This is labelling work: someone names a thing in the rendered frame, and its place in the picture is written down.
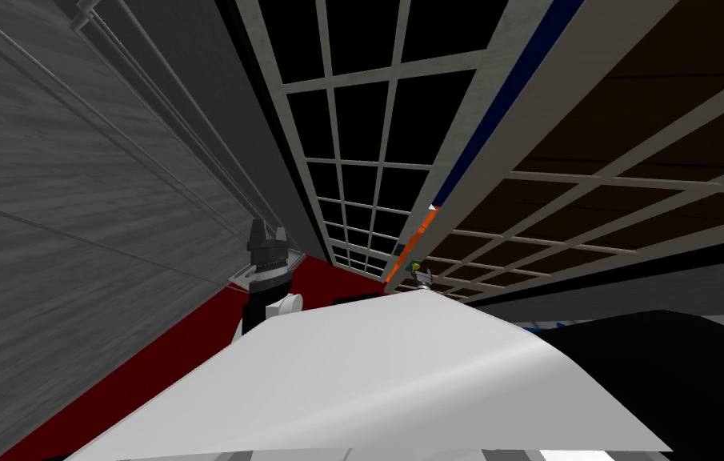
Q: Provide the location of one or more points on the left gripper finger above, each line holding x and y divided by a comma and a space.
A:
258, 229
280, 235

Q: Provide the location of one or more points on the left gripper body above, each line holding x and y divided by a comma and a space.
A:
267, 255

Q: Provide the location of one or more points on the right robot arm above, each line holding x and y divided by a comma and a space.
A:
675, 384

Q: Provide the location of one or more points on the grey door with black panes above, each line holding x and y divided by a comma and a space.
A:
361, 121

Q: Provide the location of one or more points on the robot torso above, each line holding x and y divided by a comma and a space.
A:
361, 384

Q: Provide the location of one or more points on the white door with brown panes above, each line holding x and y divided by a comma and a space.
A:
624, 186

